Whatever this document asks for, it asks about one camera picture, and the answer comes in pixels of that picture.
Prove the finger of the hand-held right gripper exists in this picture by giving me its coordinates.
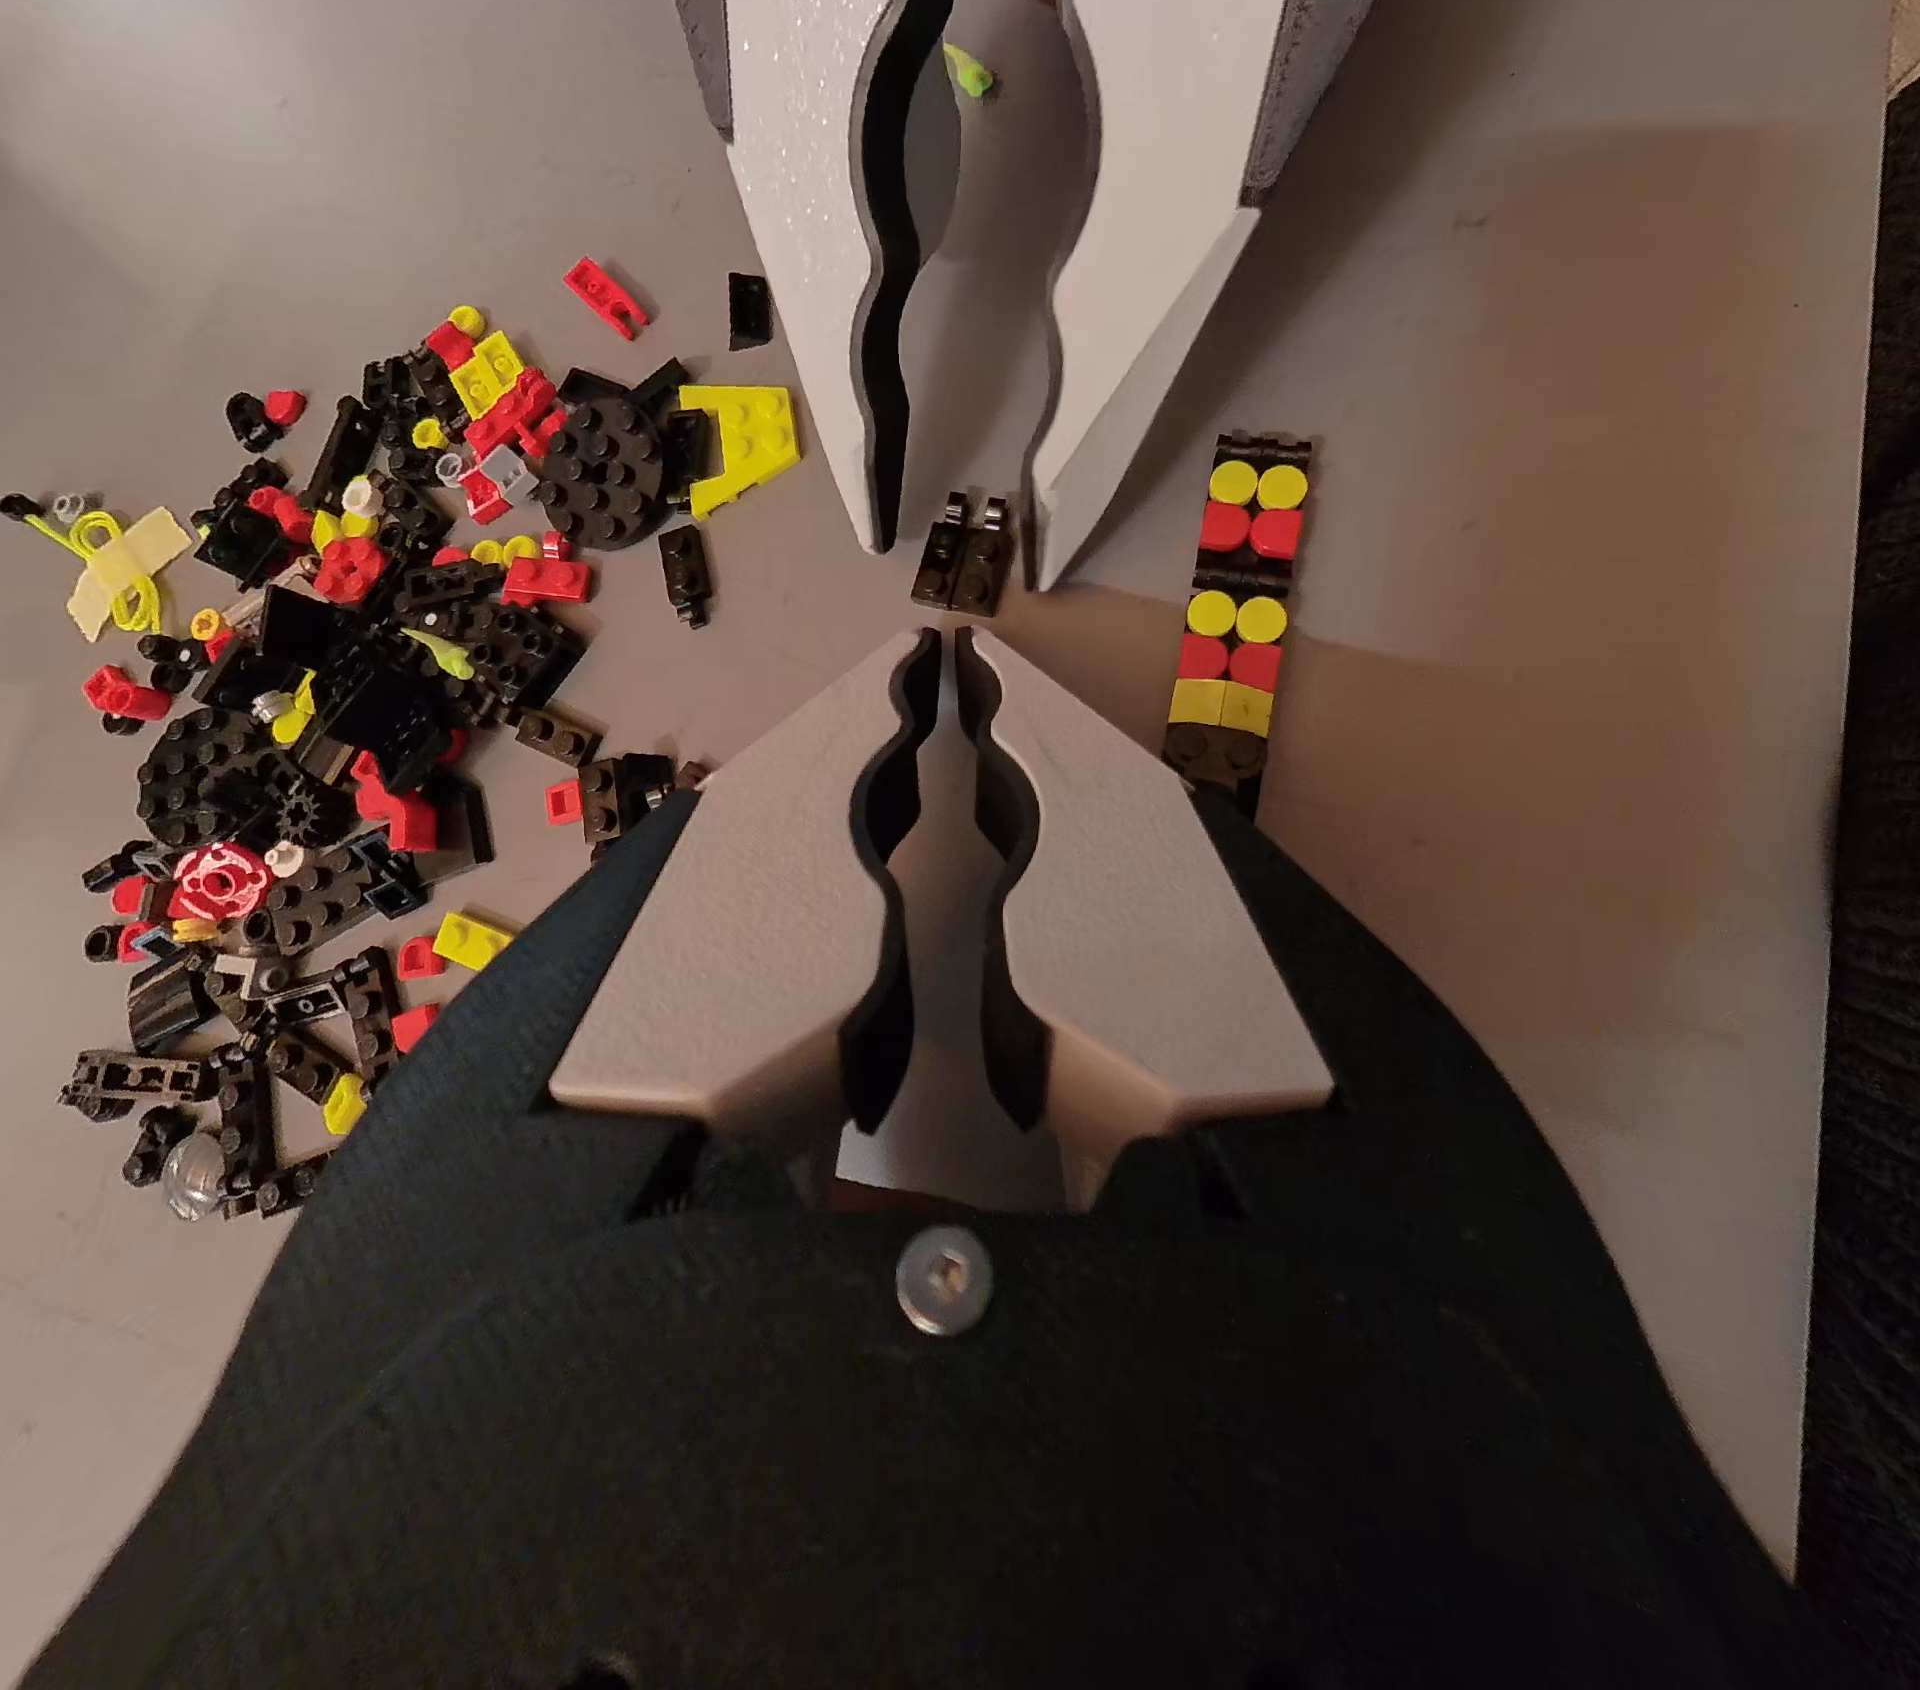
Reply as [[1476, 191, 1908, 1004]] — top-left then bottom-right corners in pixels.
[[1024, 0, 1349, 595], [708, 0, 971, 557]]

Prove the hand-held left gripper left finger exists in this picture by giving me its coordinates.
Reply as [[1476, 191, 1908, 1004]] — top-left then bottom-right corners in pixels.
[[547, 624, 945, 1183]]

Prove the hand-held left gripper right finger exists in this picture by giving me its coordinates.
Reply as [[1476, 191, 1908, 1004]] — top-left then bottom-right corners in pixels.
[[954, 624, 1340, 1212]]

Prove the black red yellow lego model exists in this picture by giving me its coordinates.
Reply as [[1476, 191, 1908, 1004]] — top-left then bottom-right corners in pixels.
[[1162, 431, 1320, 822]]

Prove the small black lego clip plate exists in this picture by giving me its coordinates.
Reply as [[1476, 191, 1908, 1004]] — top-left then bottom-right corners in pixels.
[[911, 490, 971, 609], [961, 497, 1020, 611]]

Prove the pile of lego pieces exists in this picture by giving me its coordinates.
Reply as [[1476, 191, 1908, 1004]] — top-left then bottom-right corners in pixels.
[[61, 302, 804, 1224]]

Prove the red lego clip plate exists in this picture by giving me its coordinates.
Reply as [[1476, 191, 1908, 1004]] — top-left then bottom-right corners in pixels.
[[563, 257, 659, 345]]

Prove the yellow lego wedge plate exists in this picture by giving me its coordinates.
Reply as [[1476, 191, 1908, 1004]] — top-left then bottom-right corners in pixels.
[[678, 385, 804, 524]]

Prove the person's dark knit sweater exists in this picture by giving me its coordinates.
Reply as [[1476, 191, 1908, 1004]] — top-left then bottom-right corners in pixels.
[[1792, 54, 1920, 1690]]

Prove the neon yellow string with tape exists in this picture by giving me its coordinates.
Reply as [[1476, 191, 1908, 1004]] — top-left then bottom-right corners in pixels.
[[0, 490, 198, 643]]

